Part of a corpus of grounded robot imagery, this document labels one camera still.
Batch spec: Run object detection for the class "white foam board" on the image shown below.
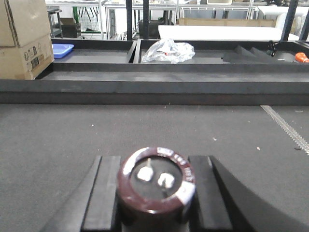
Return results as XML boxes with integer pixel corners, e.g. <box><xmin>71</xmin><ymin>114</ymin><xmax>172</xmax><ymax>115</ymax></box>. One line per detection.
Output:
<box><xmin>158</xmin><ymin>25</ymin><xmax>301</xmax><ymax>42</ymax></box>

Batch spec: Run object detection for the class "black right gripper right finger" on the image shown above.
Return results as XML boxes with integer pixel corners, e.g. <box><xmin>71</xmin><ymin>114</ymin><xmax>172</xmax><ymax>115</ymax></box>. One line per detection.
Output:
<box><xmin>189</xmin><ymin>156</ymin><xmax>309</xmax><ymax>232</ymax></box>

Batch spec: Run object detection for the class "dark brown cylindrical capacitor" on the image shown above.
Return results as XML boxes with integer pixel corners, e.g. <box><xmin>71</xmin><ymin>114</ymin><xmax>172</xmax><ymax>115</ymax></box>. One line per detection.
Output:
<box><xmin>117</xmin><ymin>147</ymin><xmax>196</xmax><ymax>232</ymax></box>

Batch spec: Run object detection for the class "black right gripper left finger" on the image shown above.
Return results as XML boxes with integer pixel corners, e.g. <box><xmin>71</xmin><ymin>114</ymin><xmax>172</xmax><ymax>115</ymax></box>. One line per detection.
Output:
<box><xmin>41</xmin><ymin>156</ymin><xmax>121</xmax><ymax>232</ymax></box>

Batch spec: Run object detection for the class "metal zipper strip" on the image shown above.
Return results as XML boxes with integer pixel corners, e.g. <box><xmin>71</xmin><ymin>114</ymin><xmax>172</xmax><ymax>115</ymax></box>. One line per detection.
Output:
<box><xmin>260</xmin><ymin>105</ymin><xmax>309</xmax><ymax>156</ymax></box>

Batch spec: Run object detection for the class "black stepped foam block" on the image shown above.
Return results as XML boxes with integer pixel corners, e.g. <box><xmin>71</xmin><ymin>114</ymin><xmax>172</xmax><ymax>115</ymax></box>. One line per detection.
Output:
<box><xmin>222</xmin><ymin>45</ymin><xmax>278</xmax><ymax>64</ymax></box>

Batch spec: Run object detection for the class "blue plastic tray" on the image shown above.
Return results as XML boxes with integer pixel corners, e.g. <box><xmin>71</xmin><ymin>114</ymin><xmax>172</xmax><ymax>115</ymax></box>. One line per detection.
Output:
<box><xmin>52</xmin><ymin>43</ymin><xmax>74</xmax><ymax>59</ymax></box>

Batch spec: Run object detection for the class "large cardboard box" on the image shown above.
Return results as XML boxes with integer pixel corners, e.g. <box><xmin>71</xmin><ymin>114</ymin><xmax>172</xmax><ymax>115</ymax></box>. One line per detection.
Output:
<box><xmin>0</xmin><ymin>0</ymin><xmax>54</xmax><ymax>80</ymax></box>

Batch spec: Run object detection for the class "crumpled clear plastic bag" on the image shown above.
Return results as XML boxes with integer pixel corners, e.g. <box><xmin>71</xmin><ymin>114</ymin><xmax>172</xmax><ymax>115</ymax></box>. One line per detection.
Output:
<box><xmin>141</xmin><ymin>39</ymin><xmax>195</xmax><ymax>64</ymax></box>

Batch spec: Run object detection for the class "orange object on tray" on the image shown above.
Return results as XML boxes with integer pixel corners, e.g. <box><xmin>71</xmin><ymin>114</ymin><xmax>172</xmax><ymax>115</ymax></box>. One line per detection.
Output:
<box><xmin>295</xmin><ymin>52</ymin><xmax>309</xmax><ymax>63</ymax></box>

